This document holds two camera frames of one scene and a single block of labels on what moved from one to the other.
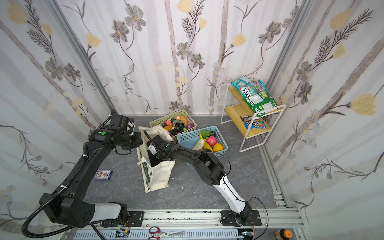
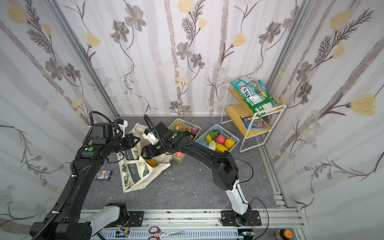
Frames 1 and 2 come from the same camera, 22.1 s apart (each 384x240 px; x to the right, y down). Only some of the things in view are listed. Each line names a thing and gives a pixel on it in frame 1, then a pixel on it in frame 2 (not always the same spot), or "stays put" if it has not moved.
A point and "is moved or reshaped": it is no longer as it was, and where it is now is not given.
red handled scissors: (157, 233) stays put
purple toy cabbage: (190, 125) to (194, 131)
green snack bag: (255, 94) stays put
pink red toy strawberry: (211, 140) to (220, 139)
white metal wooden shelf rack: (256, 126) stays put
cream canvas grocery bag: (153, 177) is moved or reshaped
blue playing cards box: (103, 175) stays put
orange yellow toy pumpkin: (217, 147) to (229, 143)
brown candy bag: (249, 118) stays put
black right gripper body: (157, 145) to (147, 151)
